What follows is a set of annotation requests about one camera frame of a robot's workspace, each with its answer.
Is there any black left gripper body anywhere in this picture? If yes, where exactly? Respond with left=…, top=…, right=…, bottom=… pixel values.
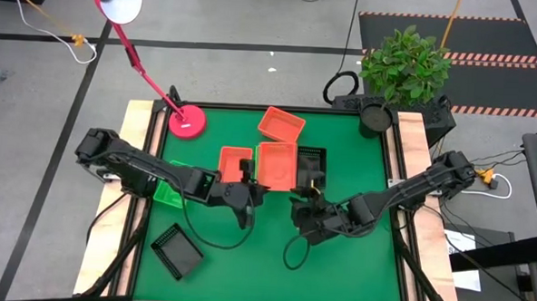
left=211, top=178, right=269, bottom=211

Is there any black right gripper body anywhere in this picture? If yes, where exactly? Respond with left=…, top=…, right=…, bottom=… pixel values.
left=288, top=190, right=350, bottom=248

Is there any orange plastic basket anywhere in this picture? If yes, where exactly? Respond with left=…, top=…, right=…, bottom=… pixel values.
left=216, top=145, right=255, bottom=185
left=255, top=140, right=299, bottom=193
left=256, top=105, right=308, bottom=145

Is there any black plastic basket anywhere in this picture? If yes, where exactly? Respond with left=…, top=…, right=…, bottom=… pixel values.
left=149, top=221, right=206, bottom=283
left=295, top=145, right=329, bottom=191

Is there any wooden side board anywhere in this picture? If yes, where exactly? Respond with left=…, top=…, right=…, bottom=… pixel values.
left=378, top=111, right=470, bottom=301
left=73, top=97, right=156, bottom=299

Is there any green potted plant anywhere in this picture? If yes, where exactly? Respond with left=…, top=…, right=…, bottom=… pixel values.
left=356, top=21, right=455, bottom=143

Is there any white paper sheet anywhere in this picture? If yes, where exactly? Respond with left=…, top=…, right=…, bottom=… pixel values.
left=440, top=228, right=484, bottom=293

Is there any yellow power plug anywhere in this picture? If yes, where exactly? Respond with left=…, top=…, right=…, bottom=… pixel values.
left=474, top=166, right=500, bottom=189

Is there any black flat board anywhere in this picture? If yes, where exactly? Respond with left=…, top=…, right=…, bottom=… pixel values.
left=446, top=230, right=537, bottom=277

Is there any red desk lamp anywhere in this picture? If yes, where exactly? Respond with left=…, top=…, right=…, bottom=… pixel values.
left=72, top=0, right=213, bottom=141

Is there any black hazard-striped floor mat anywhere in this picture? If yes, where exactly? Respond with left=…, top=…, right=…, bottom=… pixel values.
left=353, top=9, right=537, bottom=120

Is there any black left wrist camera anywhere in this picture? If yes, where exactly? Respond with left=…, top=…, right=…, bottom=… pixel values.
left=233, top=206, right=256, bottom=230

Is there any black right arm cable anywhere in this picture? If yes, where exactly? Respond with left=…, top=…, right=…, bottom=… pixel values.
left=281, top=231, right=313, bottom=272

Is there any black aluminium table frame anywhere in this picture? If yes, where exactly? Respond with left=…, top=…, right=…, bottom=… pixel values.
left=116, top=97, right=434, bottom=301

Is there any black coiled cable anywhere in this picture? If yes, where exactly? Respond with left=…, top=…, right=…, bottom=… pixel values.
left=320, top=0, right=364, bottom=107

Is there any white power cable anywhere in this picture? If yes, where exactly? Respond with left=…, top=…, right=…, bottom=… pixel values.
left=460, top=170, right=514, bottom=201

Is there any thin white cable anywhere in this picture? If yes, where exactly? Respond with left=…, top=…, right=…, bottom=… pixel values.
left=0, top=0, right=101, bottom=67

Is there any orange-yellow hanging cable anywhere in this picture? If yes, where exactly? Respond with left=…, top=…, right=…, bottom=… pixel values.
left=438, top=0, right=463, bottom=52

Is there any yellow cable with connector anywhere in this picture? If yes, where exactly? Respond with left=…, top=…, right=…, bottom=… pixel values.
left=0, top=0, right=88, bottom=48

